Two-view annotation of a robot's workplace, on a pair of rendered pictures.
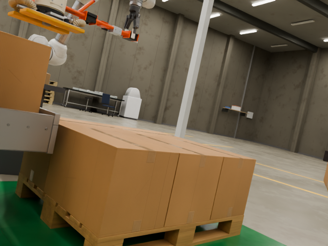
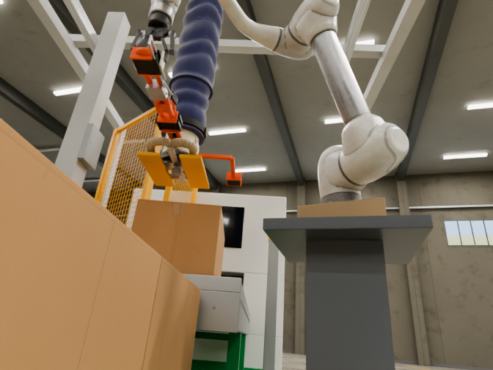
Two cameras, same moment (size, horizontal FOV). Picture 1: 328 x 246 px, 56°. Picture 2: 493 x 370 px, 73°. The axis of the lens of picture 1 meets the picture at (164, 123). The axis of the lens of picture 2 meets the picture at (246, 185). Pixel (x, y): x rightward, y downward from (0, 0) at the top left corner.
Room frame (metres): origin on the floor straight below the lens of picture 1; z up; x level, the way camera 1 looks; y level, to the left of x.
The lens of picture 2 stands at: (3.12, 0.05, 0.39)
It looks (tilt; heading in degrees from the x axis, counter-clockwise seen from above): 24 degrees up; 138
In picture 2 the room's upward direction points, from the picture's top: 5 degrees clockwise
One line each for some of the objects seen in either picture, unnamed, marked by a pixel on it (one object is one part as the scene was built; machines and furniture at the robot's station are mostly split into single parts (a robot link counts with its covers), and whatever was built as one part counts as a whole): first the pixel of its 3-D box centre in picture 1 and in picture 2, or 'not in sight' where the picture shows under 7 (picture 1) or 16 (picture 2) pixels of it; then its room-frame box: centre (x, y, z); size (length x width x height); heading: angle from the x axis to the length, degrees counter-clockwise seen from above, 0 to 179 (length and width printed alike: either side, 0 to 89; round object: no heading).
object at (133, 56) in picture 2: (131, 36); (145, 62); (2.22, 0.36, 1.21); 0.08 x 0.07 x 0.05; 135
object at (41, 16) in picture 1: (54, 19); (158, 167); (1.73, 0.72, 1.11); 0.34 x 0.10 x 0.05; 135
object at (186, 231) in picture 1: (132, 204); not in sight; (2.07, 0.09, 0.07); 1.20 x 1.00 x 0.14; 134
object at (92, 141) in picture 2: not in sight; (92, 147); (0.64, 0.68, 1.62); 0.20 x 0.05 x 0.30; 134
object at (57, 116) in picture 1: (31, 110); (158, 279); (1.81, 0.78, 0.58); 0.70 x 0.03 x 0.06; 44
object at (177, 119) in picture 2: (88, 18); (169, 121); (1.97, 0.61, 1.22); 0.10 x 0.08 x 0.06; 45
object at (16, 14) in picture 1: (40, 21); (196, 170); (1.86, 0.86, 1.11); 0.34 x 0.10 x 0.05; 135
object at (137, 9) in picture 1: (133, 13); (158, 29); (2.22, 0.38, 1.38); 0.08 x 0.07 x 0.09; 44
